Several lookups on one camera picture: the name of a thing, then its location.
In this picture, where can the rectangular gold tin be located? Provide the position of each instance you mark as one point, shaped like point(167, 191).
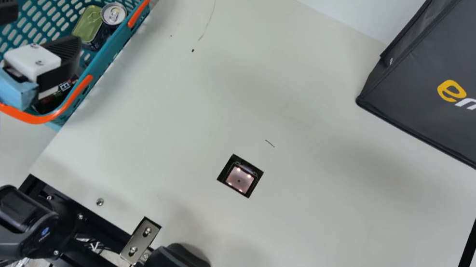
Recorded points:
point(85, 26)

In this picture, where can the small square scanner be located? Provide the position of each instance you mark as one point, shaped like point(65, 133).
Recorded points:
point(240, 176)

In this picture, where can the silver-topped can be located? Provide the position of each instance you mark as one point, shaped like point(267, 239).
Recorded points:
point(113, 13)

